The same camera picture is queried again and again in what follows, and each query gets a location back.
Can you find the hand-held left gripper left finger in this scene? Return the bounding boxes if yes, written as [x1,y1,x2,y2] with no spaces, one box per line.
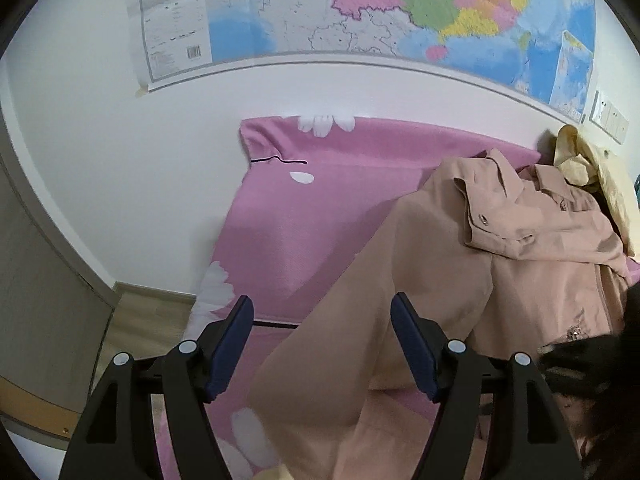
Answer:
[59,295,254,480]

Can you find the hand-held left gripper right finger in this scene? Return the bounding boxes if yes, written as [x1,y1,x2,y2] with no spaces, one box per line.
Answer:
[390,291,583,480]

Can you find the pink coat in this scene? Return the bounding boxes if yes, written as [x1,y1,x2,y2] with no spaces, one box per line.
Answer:
[247,147,632,480]

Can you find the pink floral bedsheet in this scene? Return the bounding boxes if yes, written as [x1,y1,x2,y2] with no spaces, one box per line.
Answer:
[155,114,640,480]

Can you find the grey wooden door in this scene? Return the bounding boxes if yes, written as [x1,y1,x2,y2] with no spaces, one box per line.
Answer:
[0,105,121,453]

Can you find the cream yellow garment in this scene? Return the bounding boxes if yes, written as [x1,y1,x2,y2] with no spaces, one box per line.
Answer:
[552,125,640,256]

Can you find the colourful wall map poster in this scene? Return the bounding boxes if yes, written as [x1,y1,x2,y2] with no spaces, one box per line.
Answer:
[125,0,598,126]

